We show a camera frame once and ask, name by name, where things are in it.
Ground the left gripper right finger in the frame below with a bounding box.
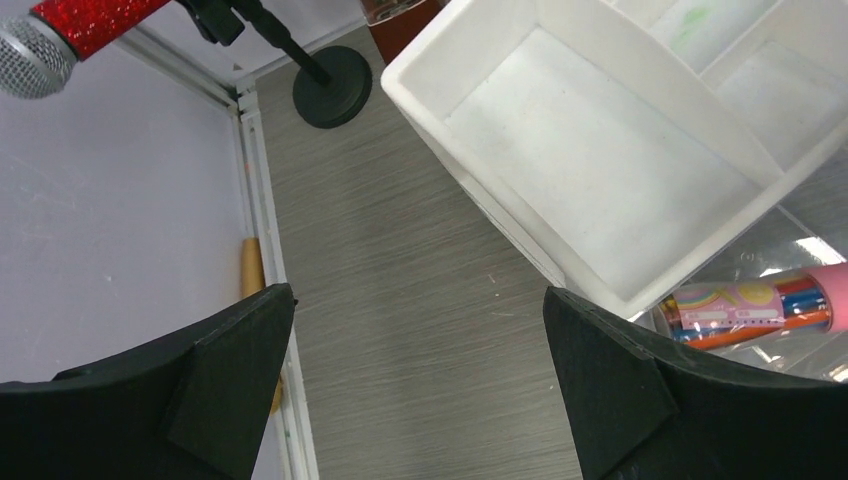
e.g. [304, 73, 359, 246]
[543, 287, 847, 479]

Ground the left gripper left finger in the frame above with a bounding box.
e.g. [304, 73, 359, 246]
[1, 284, 295, 479]

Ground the white plastic drawer unit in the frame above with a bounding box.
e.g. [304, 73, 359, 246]
[380, 0, 848, 382]

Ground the black microphone stand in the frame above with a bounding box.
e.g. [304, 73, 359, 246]
[180, 1, 373, 129]

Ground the brown wooden metronome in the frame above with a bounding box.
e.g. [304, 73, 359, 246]
[360, 0, 447, 64]

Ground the red handled microphone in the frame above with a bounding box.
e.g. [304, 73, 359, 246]
[1, 0, 167, 100]

